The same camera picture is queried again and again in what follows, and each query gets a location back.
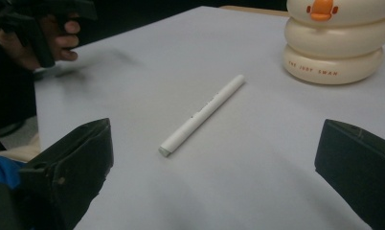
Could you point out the white pen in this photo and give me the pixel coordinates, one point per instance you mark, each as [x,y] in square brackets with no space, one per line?
[201,115]

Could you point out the blue cloth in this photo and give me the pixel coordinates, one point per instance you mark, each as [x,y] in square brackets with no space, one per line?
[4,171]

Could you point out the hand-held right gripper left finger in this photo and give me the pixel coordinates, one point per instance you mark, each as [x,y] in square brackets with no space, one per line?
[75,166]

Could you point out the cream duck-shaped pen holder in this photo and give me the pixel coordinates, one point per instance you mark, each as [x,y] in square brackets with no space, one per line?
[335,44]

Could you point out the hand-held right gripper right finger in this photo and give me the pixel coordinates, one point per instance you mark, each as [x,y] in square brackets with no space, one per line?
[356,166]

